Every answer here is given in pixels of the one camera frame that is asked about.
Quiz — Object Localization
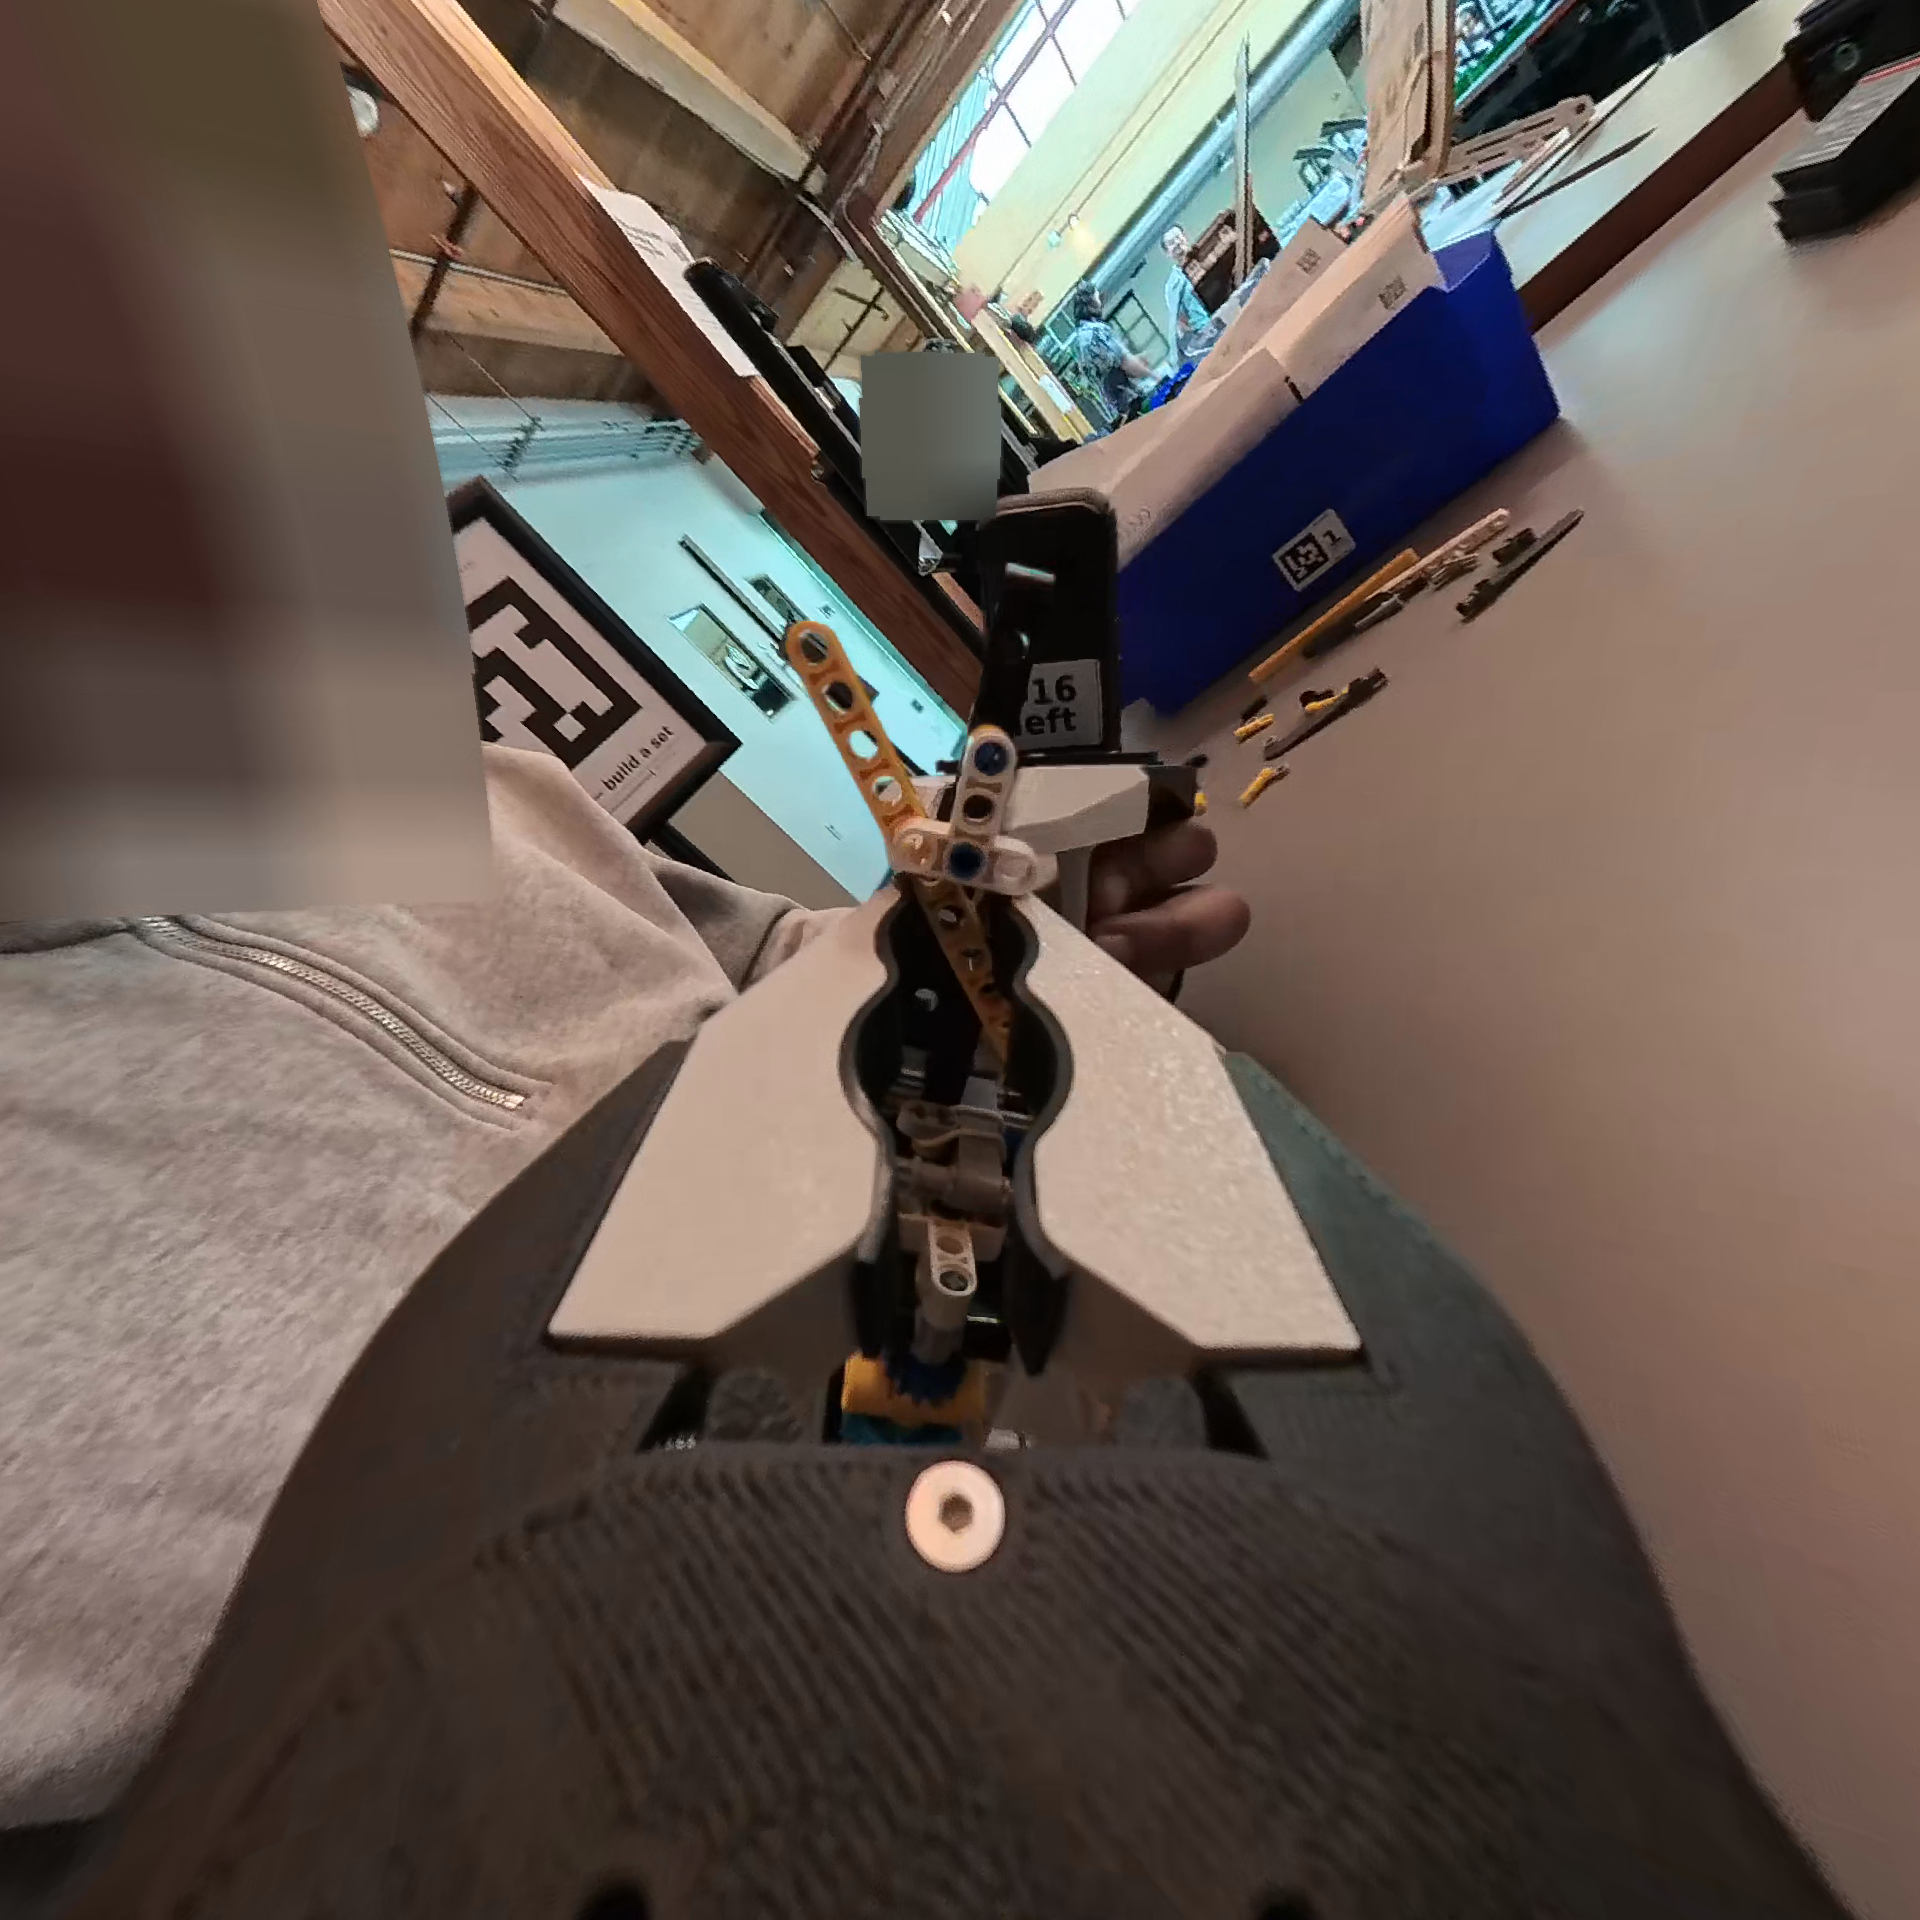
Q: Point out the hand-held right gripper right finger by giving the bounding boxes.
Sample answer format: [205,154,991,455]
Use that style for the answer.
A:
[1016,896,1365,1401]

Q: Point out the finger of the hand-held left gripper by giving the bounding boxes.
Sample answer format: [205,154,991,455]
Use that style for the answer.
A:
[1027,760,1190,920]

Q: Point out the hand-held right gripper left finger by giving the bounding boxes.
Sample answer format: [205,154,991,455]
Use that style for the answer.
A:
[546,885,911,1425]

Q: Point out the lego technic assembly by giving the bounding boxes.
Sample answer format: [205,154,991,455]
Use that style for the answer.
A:
[783,562,1051,1448]

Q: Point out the scattered loose lego pieces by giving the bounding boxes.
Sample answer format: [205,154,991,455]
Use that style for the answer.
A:
[1232,506,1587,815]

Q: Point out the person's left hand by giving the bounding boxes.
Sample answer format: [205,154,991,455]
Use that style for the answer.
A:
[1088,815,1255,998]

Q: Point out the white cardboard box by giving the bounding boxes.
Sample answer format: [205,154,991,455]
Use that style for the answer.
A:
[1200,200,1448,437]

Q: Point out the blue plastic bin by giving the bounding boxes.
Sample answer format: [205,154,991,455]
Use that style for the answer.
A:
[1118,231,1560,720]

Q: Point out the grey zip hoodie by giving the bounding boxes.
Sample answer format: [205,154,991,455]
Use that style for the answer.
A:
[0,742,842,1833]

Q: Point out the large glass window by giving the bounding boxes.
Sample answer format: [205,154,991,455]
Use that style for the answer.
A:
[900,0,1143,225]

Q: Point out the framed black white marker sign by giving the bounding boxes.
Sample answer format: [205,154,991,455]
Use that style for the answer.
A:
[447,478,740,864]

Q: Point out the white paper notice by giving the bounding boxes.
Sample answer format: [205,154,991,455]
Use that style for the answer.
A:
[575,170,771,383]

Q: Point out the cardboard cutout pieces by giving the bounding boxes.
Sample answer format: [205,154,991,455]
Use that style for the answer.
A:
[1350,0,1667,204]

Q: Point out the wooden beam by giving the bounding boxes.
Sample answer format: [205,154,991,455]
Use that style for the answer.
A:
[317,0,991,721]

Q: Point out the black boxes stack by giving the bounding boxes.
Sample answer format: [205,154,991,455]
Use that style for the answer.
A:
[1770,0,1920,241]

